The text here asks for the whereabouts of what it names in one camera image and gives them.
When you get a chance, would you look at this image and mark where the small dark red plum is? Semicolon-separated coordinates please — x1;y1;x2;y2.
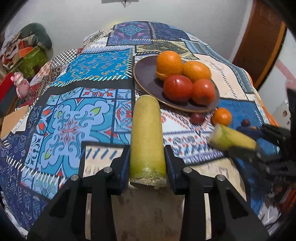
190;113;205;126

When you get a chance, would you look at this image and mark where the white sticker covered appliance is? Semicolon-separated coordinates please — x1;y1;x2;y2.
273;100;291;130

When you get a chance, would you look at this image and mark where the green-yellow sugarcane piece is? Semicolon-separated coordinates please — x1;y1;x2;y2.
208;123;257;151

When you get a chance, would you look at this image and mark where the brown wooden door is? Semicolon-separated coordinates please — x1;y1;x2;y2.
233;1;287;89

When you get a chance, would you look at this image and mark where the pink plush toy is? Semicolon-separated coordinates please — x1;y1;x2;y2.
11;72;29;100

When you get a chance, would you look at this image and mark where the green patterned box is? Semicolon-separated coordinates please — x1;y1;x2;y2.
18;46;48;79

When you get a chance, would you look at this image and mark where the cardboard piece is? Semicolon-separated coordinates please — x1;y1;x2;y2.
1;105;29;141

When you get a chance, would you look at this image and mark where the dark purple plate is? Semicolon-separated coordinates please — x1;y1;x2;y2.
133;55;220;113

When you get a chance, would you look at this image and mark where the dark green pillow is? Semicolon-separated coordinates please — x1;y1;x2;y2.
20;23;52;50

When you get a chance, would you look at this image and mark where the orange-red tomato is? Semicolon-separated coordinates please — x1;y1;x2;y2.
191;79;215;105

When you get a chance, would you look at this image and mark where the small mandarin orange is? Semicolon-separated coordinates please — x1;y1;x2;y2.
211;108;232;126

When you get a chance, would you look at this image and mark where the orange with sticker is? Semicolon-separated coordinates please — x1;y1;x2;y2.
183;60;211;83

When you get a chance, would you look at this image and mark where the red and blue box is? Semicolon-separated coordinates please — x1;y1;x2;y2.
0;73;16;118

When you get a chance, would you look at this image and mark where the plain orange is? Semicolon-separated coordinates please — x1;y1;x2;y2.
156;51;183;81

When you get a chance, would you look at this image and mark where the dark red tomato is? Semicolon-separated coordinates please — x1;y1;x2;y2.
163;75;193;102

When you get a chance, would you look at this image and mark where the patchwork patterned blanket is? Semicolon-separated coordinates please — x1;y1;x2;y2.
1;22;277;240

